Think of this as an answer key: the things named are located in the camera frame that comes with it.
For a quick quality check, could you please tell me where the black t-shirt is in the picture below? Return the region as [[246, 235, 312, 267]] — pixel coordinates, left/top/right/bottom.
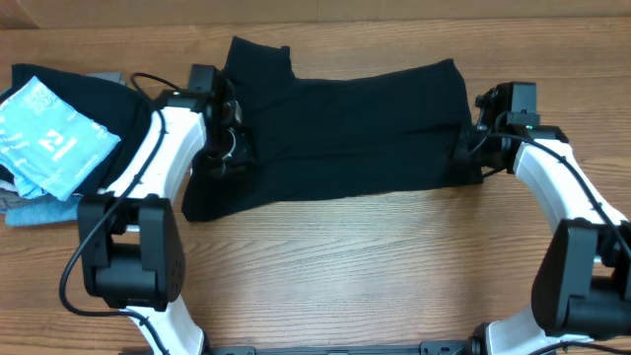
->
[[182, 38, 482, 222]]

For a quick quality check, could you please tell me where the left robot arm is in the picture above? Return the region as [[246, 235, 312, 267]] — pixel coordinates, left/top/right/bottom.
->
[[59, 64, 253, 354]]

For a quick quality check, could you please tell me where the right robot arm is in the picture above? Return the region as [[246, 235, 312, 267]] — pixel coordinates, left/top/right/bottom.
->
[[421, 82, 630, 355]]

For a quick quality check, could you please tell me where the folded black shirt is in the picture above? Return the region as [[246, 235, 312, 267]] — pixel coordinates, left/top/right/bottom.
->
[[1, 64, 151, 194]]

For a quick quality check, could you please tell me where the folded blue heather shirt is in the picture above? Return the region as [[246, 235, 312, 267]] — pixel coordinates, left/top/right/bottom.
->
[[5, 195, 82, 227]]

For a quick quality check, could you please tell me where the folded light blue printed shirt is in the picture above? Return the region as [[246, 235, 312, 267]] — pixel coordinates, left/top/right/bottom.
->
[[1, 77, 120, 201]]

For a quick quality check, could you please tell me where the folded white grey garment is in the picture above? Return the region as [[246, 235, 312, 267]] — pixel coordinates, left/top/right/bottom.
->
[[0, 180, 32, 213]]

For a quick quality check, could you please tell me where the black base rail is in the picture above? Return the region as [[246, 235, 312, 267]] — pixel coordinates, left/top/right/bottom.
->
[[203, 339, 488, 355]]

